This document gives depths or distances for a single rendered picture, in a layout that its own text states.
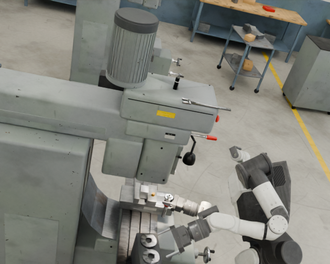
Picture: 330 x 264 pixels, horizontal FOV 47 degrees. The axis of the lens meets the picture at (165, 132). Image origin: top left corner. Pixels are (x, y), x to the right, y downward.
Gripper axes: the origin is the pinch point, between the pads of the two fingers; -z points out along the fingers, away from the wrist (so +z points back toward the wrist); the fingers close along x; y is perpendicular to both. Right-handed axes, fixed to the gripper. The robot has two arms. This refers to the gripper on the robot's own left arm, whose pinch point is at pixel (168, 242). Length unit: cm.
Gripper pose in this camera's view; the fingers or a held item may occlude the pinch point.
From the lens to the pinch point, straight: 172.5
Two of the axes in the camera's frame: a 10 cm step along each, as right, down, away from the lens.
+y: -1.0, -4.1, -9.1
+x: -3.7, -8.3, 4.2
